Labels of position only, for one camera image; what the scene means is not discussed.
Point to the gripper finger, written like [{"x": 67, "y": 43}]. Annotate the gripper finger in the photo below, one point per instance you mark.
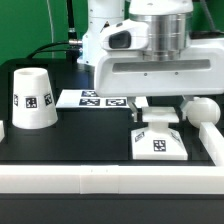
[
  {"x": 186, "y": 103},
  {"x": 133, "y": 107}
]

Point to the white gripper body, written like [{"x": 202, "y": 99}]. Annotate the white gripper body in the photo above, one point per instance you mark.
[{"x": 146, "y": 59}]

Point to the white lamp bulb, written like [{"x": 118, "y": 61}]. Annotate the white lamp bulb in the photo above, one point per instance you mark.
[{"x": 203, "y": 110}]

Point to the white lamp base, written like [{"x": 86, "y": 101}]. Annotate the white lamp base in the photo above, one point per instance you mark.
[{"x": 157, "y": 141}]

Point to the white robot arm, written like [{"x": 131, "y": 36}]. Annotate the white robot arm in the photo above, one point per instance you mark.
[{"x": 105, "y": 13}]

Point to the white lamp shade cone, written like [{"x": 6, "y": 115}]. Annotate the white lamp shade cone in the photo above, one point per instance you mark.
[{"x": 33, "y": 102}]

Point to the white marker sheet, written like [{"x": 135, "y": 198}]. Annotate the white marker sheet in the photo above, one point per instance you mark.
[{"x": 89, "y": 99}]

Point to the white front fence bar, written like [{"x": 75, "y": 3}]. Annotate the white front fence bar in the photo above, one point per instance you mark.
[{"x": 111, "y": 179}]

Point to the white left fence bar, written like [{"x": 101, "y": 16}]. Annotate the white left fence bar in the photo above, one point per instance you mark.
[{"x": 2, "y": 133}]

